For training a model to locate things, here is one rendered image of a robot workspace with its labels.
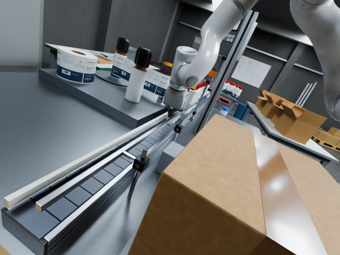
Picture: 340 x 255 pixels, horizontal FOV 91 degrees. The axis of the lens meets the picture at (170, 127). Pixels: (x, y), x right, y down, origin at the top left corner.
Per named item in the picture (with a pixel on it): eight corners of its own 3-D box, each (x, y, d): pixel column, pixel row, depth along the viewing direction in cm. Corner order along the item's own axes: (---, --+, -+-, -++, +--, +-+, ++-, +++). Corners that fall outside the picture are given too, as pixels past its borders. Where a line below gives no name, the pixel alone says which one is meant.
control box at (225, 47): (216, 54, 103) (231, 20, 95) (239, 61, 91) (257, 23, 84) (206, 49, 97) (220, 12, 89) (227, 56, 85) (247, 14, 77)
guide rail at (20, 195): (183, 105, 125) (184, 102, 124) (184, 105, 124) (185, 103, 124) (3, 205, 29) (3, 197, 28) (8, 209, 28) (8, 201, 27)
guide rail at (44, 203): (195, 102, 121) (195, 101, 120) (196, 103, 121) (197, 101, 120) (35, 208, 25) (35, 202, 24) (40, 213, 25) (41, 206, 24)
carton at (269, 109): (255, 110, 317) (266, 91, 302) (278, 119, 313) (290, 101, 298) (260, 116, 277) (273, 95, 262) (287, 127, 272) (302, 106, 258)
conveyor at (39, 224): (196, 101, 178) (198, 97, 176) (203, 104, 176) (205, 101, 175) (6, 225, 31) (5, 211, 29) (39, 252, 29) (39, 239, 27)
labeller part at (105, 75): (113, 72, 147) (113, 70, 147) (142, 85, 141) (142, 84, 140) (84, 71, 120) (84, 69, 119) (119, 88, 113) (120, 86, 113)
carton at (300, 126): (265, 122, 241) (281, 98, 226) (299, 136, 238) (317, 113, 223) (276, 133, 202) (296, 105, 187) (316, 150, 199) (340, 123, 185)
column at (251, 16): (194, 129, 107) (249, 11, 81) (200, 132, 106) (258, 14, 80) (192, 131, 103) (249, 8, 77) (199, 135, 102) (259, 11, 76)
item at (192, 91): (179, 111, 115) (191, 82, 107) (186, 114, 114) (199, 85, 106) (177, 112, 110) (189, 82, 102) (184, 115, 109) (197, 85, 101)
